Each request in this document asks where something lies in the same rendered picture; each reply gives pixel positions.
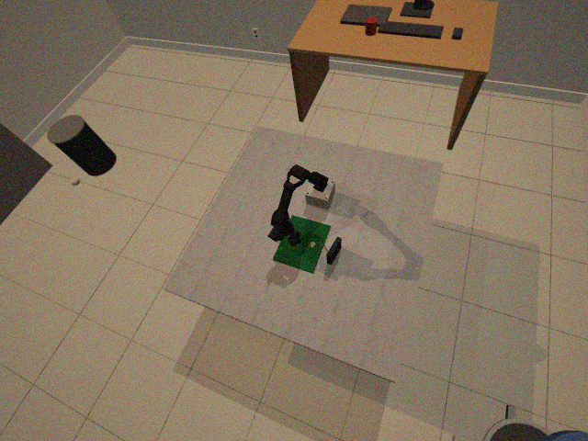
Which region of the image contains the green circuit board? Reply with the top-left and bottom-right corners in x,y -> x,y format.
273,215 -> 331,273

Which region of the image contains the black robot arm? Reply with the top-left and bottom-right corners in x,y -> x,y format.
267,164 -> 329,242

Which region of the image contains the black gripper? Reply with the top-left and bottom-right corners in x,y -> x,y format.
283,216 -> 301,246

